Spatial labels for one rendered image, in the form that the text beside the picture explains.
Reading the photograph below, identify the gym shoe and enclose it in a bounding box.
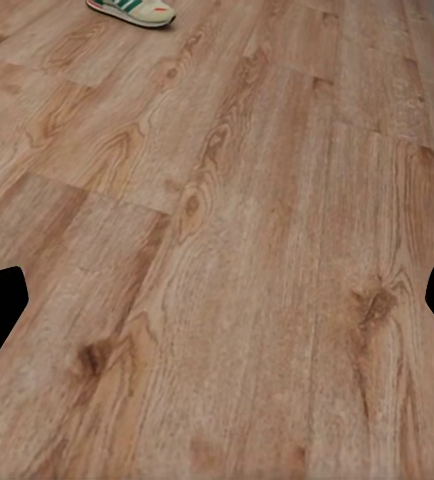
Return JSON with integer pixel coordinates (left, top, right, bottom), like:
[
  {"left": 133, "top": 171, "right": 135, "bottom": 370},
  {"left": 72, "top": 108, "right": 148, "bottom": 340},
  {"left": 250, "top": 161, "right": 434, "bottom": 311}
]
[{"left": 86, "top": 0, "right": 176, "bottom": 29}]

